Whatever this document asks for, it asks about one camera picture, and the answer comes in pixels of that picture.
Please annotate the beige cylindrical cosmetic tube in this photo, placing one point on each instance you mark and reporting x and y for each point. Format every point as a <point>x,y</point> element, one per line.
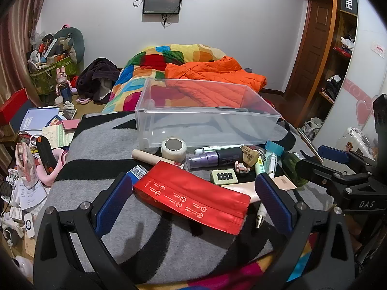
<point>148,157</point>

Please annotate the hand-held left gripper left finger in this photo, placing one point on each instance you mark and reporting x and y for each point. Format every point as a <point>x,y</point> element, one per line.
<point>115,199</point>

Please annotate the white tape roll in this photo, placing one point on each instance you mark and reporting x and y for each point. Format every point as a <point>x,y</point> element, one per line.
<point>174,154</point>

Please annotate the light green cosmetic tube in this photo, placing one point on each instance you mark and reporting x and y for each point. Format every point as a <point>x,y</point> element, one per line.
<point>260,166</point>

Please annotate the dark green bottle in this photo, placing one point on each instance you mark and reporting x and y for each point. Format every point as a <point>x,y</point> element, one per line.
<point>291,164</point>

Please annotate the small wall monitor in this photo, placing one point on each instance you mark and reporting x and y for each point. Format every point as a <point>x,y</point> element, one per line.
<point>162,2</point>

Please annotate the brown wooden door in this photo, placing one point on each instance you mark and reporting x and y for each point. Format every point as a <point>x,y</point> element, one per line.
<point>311,42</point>

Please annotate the grey black patterned blanket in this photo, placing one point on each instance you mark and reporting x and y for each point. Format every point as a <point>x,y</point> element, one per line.
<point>121,145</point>

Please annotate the striped brown curtain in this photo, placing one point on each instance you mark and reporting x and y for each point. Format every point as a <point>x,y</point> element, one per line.
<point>18,36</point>

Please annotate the small blue barcode box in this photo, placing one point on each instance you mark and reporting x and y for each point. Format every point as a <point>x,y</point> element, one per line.
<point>139,172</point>

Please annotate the pink bunny figure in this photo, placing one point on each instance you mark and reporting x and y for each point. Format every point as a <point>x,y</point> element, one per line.
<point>63,78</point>

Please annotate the wooden shelf unit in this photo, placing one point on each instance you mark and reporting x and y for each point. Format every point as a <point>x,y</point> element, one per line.
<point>341,51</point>

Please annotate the clear plastic storage bin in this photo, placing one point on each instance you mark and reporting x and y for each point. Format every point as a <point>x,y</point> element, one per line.
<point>169,127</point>

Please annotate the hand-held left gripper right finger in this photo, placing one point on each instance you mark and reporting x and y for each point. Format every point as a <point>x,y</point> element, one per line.
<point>273,205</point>

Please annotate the white ballpoint pen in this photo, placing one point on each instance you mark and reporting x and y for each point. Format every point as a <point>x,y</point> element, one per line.
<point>260,214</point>

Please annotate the red foil pouch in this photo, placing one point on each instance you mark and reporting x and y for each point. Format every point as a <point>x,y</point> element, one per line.
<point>193,196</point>

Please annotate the dark purple clothes pile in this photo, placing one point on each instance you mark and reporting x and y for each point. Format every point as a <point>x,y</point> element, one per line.
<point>96,74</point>

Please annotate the clear cartoon print plastic bag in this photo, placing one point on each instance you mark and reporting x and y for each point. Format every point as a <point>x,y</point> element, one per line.
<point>353,142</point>

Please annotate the peach cosmetic tube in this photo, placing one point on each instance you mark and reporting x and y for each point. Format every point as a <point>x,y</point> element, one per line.
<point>284,184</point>

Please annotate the white wardrobe door with hearts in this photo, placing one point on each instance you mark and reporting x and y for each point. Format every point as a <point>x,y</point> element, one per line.
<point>362,75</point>

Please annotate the pink flat box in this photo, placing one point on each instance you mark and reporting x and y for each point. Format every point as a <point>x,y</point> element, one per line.
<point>71,124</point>

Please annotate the white green ointment tube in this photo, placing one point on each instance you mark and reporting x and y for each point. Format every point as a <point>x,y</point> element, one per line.
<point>217,149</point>

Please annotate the blue notebook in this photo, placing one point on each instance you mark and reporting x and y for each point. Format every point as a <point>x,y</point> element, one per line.
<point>39,119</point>

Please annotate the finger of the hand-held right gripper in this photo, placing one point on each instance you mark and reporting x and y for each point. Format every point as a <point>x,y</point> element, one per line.
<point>314,167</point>
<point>332,154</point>

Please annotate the cream mahjong tile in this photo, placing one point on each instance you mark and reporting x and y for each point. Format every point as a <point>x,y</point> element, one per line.
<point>224,176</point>

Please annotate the purple spray bottle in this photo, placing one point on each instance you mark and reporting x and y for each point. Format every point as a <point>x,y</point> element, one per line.
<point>211,158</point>

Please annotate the red cardboard box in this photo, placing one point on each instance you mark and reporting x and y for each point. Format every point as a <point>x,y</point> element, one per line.
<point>13,104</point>

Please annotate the colourful patchwork blanket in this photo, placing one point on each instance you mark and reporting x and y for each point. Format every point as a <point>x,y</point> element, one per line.
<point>145,66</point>

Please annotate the orange puffer jacket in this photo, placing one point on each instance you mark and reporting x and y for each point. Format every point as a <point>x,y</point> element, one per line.
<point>211,72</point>

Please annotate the grey plush neck pillow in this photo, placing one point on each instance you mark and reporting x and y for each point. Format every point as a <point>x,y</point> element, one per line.
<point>77,40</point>

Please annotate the pile of white papers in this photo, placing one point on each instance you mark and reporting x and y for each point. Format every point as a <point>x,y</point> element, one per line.
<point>28,195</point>

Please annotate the pink curved plastic object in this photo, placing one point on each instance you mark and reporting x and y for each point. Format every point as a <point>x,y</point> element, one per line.
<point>50,178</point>

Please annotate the metal rod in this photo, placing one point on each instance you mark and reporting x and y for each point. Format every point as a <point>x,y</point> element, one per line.
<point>308,143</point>

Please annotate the pale green paper booklet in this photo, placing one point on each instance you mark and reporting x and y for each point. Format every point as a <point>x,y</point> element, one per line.
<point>59,136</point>

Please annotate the green patterned storage bag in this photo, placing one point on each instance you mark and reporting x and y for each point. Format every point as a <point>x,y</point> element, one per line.
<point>45,78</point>

